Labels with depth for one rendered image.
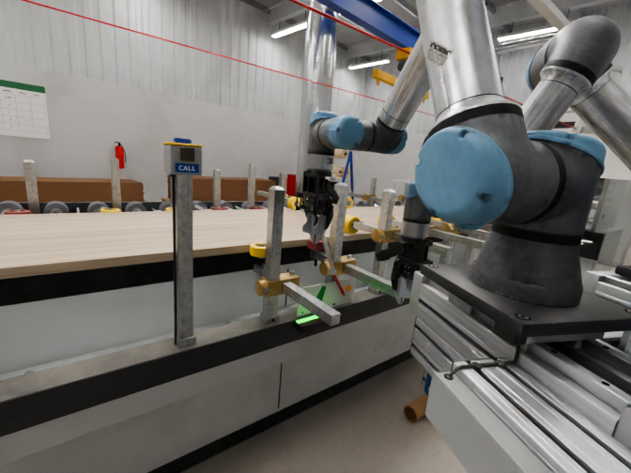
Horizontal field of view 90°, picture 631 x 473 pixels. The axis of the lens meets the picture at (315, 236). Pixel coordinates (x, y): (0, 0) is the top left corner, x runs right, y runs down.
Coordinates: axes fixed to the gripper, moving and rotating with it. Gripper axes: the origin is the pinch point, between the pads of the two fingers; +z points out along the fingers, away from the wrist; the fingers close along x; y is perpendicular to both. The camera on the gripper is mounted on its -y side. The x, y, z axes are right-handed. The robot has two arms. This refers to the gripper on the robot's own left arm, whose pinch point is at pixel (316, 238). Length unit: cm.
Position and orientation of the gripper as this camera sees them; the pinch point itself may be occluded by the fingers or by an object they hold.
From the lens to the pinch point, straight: 94.0
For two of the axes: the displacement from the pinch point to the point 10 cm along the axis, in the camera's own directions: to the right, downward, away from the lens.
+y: -5.4, 1.4, -8.3
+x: 8.4, 1.9, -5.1
